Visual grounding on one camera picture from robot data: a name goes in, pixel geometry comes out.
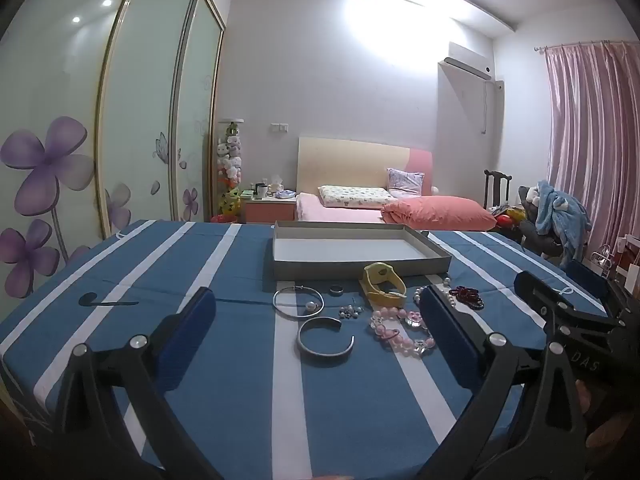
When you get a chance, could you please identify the pile of colourful toys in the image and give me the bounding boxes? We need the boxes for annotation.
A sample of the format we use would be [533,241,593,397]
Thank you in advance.
[492,204,527,232]

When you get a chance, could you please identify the yellow watch band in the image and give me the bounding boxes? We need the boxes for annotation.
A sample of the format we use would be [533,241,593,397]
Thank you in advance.
[361,262,408,307]

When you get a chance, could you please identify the white air conditioner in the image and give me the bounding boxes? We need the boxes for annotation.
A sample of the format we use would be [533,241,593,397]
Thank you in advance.
[443,41,494,81]

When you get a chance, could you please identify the beige and pink headboard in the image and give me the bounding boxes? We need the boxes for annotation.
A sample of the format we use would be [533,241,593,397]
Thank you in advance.
[297,136,434,197]

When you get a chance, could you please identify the pink and beige nightstand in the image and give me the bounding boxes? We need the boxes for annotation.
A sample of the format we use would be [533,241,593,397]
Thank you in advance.
[240,191,297,225]

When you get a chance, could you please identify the bed with pink sheet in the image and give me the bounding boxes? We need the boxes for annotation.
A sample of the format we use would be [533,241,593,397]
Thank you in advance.
[294,192,498,234]

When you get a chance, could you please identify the silver cuff bangle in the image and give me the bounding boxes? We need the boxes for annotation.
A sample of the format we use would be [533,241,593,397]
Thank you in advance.
[296,317,356,365]

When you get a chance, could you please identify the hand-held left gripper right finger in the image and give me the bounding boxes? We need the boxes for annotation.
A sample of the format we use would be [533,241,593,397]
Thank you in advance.
[415,285,590,480]

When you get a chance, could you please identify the grey padded chair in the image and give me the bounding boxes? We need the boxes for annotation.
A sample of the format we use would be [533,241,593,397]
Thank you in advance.
[517,185,568,257]

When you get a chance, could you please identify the white shelf unit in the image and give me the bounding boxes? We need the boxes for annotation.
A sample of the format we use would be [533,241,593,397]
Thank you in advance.
[590,237,640,286]

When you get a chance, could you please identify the white pipe cover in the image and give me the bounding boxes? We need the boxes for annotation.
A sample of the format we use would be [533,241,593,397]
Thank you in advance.
[481,79,504,137]

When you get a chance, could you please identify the wardrobe with purple flower doors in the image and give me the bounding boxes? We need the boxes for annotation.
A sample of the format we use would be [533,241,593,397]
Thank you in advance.
[0,0,227,303]

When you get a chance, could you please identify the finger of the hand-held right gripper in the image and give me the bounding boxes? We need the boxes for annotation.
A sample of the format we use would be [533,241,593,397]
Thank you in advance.
[565,259,627,317]
[514,270,617,334]

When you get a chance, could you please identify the curtain rod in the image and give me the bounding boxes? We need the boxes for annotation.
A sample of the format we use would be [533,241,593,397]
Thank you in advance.
[533,39,617,54]

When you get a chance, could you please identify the grey cardboard tray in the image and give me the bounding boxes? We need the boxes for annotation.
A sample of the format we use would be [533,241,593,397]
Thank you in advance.
[264,220,453,281]

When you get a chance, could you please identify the dark wooden chair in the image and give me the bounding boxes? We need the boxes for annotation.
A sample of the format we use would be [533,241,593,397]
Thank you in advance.
[483,169,513,210]

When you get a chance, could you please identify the person's right hand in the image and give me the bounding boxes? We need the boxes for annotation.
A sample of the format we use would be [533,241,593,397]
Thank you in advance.
[575,379,640,442]

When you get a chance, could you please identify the folded salmon pink quilt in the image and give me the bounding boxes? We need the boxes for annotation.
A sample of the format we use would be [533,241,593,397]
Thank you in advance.
[380,196,498,233]

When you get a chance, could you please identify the blue white striped tablecloth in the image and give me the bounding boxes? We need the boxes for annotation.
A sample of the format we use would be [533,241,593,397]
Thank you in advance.
[0,219,621,480]

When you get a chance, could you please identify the thin silver bangle with pearl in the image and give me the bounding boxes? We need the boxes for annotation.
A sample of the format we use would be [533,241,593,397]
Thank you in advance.
[272,285,326,319]

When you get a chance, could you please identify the pink bead bracelet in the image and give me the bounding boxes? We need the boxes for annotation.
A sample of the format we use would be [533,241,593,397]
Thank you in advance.
[369,308,437,359]

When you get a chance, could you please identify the white pearl bracelet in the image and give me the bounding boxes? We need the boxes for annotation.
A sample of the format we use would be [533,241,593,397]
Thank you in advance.
[413,277,459,312]

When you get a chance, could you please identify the light blue fleece garment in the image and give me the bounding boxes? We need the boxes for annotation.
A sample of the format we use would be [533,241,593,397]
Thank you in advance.
[534,179,592,252]

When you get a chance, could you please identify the white patterned pillow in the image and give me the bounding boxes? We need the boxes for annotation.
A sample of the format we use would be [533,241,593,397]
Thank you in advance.
[318,185,396,210]

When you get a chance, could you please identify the clear column of plush toys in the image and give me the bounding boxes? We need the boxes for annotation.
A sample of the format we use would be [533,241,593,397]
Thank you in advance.
[216,119,245,222]

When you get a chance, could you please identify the dark red bead bracelet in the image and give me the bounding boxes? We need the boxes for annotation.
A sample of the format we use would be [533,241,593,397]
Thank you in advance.
[448,285,486,310]

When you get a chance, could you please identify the lilac patterned pillow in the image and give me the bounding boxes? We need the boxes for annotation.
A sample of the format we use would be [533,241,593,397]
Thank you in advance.
[386,167,426,199]

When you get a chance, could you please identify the pink curtain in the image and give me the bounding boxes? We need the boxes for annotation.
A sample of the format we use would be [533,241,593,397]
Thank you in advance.
[542,40,640,263]

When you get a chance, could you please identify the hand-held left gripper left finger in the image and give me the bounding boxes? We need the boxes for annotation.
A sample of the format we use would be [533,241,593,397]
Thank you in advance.
[52,286,226,480]

